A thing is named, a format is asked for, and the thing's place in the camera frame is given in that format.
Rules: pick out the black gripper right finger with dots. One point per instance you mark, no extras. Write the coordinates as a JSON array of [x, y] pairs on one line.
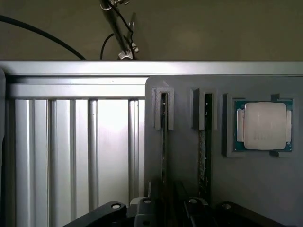
[[196, 212]]

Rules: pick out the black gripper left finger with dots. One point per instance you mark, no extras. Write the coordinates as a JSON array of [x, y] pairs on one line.
[[146, 212]]

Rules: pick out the silver camera stand pole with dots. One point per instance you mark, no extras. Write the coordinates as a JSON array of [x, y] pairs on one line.
[[118, 28]]

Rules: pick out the grey plastic parts rack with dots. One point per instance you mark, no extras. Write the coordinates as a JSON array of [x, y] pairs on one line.
[[182, 146]]

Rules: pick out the silver CPU chip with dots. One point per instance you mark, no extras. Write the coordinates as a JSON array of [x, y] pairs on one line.
[[262, 125]]

